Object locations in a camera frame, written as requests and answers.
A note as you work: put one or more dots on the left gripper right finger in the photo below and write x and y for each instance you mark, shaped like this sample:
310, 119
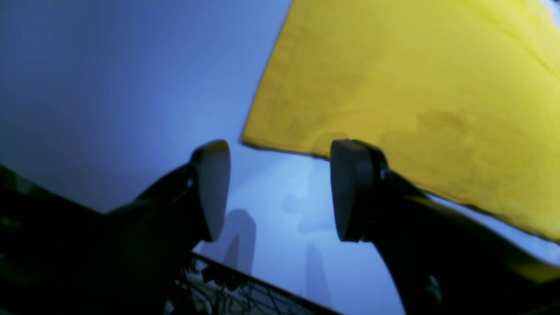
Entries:
442, 262

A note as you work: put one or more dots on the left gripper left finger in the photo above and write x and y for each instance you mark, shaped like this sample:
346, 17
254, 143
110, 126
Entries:
155, 234

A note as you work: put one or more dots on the orange yellow T-shirt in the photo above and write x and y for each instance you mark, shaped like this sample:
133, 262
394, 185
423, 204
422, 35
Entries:
463, 96

